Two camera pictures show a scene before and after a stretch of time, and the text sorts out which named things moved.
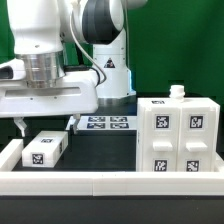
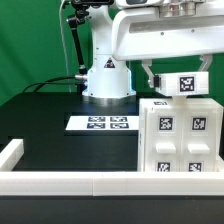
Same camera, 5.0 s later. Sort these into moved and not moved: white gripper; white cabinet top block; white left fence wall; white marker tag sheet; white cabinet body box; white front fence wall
Moved: white gripper; white cabinet top block
Not moved: white marker tag sheet; white front fence wall; white cabinet body box; white left fence wall
